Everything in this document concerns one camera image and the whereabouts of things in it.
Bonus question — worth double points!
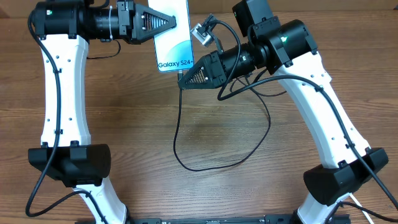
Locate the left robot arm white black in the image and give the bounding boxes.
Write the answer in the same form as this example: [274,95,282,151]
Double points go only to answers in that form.
[28,1,177,223]

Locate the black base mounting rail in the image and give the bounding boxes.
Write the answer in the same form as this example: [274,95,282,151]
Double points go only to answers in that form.
[74,213,351,224]

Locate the Galaxy S24+ smartphone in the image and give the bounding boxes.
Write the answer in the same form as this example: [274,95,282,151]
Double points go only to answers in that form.
[148,0,194,72]

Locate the black USB-C charging cable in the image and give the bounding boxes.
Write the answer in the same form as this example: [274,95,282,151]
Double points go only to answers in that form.
[172,70,287,172]

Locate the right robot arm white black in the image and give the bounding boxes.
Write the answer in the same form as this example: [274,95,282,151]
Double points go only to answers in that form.
[178,0,388,223]

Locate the white power strip cord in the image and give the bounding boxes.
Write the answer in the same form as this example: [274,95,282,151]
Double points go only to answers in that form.
[349,192,375,224]

